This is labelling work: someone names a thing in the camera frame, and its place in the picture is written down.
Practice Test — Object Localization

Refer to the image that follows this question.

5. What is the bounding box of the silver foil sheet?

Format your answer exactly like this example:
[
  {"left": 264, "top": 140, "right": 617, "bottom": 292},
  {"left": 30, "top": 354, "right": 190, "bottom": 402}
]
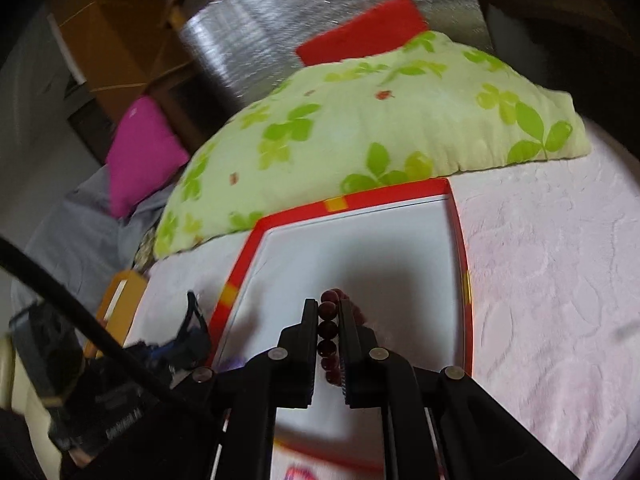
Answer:
[{"left": 177, "top": 0, "right": 488, "bottom": 126}]

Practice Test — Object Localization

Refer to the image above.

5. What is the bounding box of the red cushion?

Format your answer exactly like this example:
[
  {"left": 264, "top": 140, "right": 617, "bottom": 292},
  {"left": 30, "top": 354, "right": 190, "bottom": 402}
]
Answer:
[{"left": 295, "top": 0, "right": 428, "bottom": 67}]

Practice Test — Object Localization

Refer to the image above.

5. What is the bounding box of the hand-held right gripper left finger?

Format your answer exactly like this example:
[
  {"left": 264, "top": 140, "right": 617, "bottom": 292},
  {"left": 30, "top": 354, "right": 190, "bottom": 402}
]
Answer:
[{"left": 60, "top": 300, "right": 319, "bottom": 480}]

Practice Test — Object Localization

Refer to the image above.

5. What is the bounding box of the brown wooden cabinet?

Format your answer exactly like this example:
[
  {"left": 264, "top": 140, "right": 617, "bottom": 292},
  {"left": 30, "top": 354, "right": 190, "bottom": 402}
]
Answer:
[{"left": 47, "top": 0, "right": 201, "bottom": 116}]

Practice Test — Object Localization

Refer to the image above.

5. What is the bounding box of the red bead bracelet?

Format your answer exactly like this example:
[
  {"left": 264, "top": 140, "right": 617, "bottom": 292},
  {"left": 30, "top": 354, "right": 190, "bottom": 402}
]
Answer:
[{"left": 319, "top": 287, "right": 368, "bottom": 386}]

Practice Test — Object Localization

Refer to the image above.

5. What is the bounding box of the small floral cloth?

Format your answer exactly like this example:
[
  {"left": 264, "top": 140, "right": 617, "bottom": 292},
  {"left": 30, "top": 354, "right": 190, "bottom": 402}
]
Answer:
[{"left": 132, "top": 225, "right": 161, "bottom": 271}]

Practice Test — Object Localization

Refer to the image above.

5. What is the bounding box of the black cable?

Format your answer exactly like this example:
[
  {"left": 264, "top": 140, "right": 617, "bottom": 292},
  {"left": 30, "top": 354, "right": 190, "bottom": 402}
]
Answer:
[{"left": 0, "top": 237, "right": 221, "bottom": 411}]

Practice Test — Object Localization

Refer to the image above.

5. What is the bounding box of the pale pink blanket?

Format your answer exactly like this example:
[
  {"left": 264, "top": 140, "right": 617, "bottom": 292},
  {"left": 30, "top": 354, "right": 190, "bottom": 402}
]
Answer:
[{"left": 122, "top": 150, "right": 640, "bottom": 480}]

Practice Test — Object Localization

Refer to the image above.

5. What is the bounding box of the green floral pillow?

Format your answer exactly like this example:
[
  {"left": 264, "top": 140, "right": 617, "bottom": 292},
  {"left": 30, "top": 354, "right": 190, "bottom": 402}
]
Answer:
[{"left": 154, "top": 30, "right": 591, "bottom": 261}]

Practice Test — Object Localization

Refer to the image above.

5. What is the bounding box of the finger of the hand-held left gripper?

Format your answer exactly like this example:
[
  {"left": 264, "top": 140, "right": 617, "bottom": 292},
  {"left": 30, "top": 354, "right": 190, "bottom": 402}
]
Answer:
[
  {"left": 177, "top": 291, "right": 211, "bottom": 361},
  {"left": 135, "top": 339, "right": 178, "bottom": 367}
]

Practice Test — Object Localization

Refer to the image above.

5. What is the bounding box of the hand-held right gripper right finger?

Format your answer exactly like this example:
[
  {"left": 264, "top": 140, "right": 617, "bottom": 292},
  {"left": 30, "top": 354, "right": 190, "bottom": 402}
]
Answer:
[{"left": 339, "top": 300, "right": 581, "bottom": 480}]

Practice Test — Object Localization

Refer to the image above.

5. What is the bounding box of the orange cardboard box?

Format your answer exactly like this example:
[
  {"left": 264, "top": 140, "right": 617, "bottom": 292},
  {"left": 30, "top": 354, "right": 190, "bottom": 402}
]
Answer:
[{"left": 82, "top": 269, "right": 148, "bottom": 361}]

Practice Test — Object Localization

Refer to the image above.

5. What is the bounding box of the magenta cushion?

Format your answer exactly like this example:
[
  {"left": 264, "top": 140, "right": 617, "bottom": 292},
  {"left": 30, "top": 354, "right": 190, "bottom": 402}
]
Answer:
[{"left": 106, "top": 96, "right": 191, "bottom": 218}]

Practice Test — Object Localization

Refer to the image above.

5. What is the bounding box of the red cardboard box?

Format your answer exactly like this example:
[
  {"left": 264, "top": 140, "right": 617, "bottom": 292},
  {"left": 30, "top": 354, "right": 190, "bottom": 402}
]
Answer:
[{"left": 205, "top": 177, "right": 473, "bottom": 478}]

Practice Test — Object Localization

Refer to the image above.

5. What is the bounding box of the grey blanket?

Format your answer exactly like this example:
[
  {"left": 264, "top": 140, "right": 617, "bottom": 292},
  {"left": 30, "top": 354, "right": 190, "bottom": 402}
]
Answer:
[{"left": 10, "top": 165, "right": 176, "bottom": 321}]

